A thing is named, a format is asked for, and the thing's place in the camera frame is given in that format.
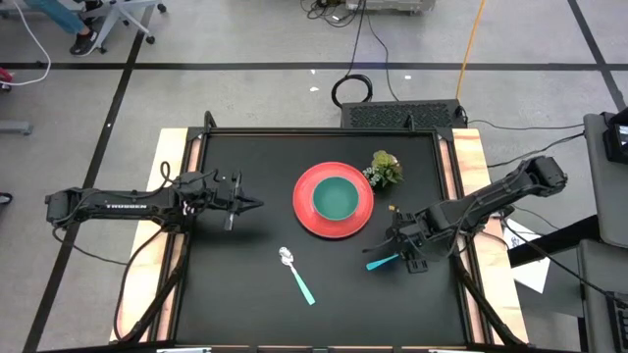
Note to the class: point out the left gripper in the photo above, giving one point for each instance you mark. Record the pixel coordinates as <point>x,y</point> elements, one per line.
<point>233,201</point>

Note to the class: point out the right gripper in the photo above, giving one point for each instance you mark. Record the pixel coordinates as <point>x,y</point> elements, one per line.
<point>414,230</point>

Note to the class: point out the orange round plate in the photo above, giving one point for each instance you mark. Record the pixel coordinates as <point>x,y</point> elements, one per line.
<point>306,216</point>

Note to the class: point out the teal bowl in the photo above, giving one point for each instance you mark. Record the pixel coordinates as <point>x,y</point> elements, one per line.
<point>336,198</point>

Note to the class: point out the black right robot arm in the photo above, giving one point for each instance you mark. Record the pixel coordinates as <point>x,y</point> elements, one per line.
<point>495,193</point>

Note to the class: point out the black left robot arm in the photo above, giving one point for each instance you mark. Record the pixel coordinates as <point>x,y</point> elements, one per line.
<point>127,207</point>

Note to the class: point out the small potted succulent plant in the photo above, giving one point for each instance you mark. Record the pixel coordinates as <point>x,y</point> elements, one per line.
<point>387,166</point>

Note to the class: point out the light wooden side board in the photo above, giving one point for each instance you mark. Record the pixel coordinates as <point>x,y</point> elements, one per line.
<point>169,147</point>
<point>468,152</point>

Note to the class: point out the black computer tower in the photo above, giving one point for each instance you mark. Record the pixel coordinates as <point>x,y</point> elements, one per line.
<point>397,115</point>

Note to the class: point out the white paper sheet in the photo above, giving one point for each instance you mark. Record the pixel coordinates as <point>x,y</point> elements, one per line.
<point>532,274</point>

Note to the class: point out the black beam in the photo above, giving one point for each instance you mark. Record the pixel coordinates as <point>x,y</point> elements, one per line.
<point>554,240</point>

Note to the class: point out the grey cabinet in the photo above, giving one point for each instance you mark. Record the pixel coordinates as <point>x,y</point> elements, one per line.
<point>603,196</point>
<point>593,294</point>

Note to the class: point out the grey office chair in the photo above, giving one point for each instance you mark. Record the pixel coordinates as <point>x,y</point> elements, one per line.
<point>114,19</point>

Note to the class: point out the grey box device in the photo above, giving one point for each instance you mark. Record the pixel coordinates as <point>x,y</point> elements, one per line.
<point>392,5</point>

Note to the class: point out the black screen device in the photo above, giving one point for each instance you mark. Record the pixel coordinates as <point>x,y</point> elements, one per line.
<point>618,139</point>

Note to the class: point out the person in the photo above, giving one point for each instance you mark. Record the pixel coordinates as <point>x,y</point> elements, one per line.
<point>59,15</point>

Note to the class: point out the black metal frame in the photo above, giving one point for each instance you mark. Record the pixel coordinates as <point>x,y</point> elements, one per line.
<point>319,131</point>

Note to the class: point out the silver metal bracket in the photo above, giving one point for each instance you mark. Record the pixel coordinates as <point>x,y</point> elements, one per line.
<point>184,350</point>
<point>456,350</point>

